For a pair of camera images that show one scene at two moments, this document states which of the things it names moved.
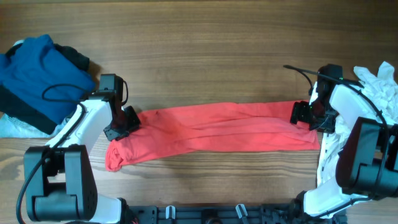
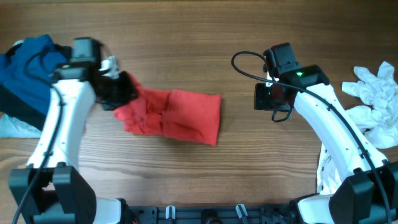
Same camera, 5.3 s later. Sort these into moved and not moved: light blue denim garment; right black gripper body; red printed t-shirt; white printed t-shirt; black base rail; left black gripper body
Moved: left black gripper body; red printed t-shirt; right black gripper body
Not moved: black base rail; white printed t-shirt; light blue denim garment
